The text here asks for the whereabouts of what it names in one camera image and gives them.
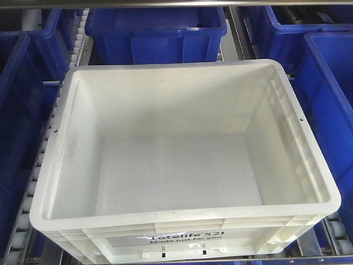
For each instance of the white plastic tote bin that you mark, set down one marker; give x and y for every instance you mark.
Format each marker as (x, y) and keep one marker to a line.
(156, 163)

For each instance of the blue bin rear middle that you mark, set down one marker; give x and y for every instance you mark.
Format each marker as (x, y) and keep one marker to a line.
(133, 36)

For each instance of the blue bin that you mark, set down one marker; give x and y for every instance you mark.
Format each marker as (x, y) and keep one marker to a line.
(26, 103)
(276, 32)
(133, 36)
(52, 46)
(323, 86)

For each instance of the blue bin upper right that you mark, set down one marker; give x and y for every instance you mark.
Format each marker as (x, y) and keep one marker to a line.
(276, 32)

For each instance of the blue bin upper left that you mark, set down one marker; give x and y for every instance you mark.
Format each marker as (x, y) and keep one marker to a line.
(52, 46)

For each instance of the blue bin left front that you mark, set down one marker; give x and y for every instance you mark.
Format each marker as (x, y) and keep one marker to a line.
(26, 103)

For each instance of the blue bin right front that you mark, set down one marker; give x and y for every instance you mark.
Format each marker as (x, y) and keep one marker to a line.
(323, 86)

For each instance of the right white roller track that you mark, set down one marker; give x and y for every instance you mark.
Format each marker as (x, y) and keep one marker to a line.
(337, 235)

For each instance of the steel front shelf rail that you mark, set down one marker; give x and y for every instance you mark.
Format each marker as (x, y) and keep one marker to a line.
(41, 4)

